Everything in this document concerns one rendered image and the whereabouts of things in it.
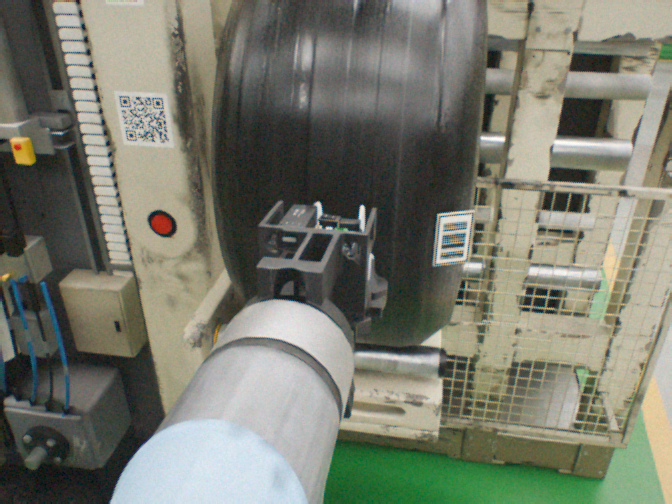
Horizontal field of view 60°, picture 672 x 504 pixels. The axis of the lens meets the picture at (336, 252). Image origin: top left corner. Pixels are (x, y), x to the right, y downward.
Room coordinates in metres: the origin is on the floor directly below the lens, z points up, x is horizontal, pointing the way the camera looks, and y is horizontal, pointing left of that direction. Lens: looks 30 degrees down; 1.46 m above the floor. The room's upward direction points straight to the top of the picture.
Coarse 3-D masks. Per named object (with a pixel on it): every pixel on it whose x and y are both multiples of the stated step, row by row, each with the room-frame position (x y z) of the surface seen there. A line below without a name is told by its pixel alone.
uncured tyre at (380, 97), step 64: (256, 0) 0.66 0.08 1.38; (320, 0) 0.64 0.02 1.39; (384, 0) 0.63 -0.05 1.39; (448, 0) 0.63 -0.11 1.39; (256, 64) 0.60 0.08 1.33; (320, 64) 0.59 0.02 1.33; (384, 64) 0.58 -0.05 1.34; (448, 64) 0.58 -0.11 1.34; (256, 128) 0.57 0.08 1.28; (320, 128) 0.56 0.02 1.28; (384, 128) 0.55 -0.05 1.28; (448, 128) 0.55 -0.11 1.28; (256, 192) 0.55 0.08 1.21; (320, 192) 0.54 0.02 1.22; (384, 192) 0.53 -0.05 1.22; (448, 192) 0.54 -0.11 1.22; (256, 256) 0.55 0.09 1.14; (384, 256) 0.52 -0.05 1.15; (384, 320) 0.55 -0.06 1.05; (448, 320) 0.60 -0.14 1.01
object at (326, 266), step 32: (288, 224) 0.34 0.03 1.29; (320, 224) 0.36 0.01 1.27; (352, 224) 0.35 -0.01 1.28; (288, 256) 0.32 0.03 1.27; (320, 256) 0.31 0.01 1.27; (352, 256) 0.32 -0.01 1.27; (288, 288) 0.28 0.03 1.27; (320, 288) 0.26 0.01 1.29; (352, 288) 0.31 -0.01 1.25; (352, 320) 0.32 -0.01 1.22; (352, 352) 0.25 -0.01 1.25
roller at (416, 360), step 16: (368, 352) 0.65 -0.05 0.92; (384, 352) 0.65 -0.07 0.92; (400, 352) 0.65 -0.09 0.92; (416, 352) 0.64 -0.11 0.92; (432, 352) 0.64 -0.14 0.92; (368, 368) 0.64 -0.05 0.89; (384, 368) 0.64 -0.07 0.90; (400, 368) 0.63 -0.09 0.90; (416, 368) 0.63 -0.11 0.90; (432, 368) 0.63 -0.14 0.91
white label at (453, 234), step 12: (444, 216) 0.52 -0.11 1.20; (456, 216) 0.53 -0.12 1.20; (468, 216) 0.53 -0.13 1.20; (444, 228) 0.52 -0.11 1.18; (456, 228) 0.53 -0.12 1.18; (468, 228) 0.53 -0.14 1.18; (444, 240) 0.52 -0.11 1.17; (456, 240) 0.53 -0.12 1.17; (468, 240) 0.53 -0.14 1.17; (444, 252) 0.52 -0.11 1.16; (456, 252) 0.53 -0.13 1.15; (468, 252) 0.53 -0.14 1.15; (432, 264) 0.52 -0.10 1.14; (444, 264) 0.52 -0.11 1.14
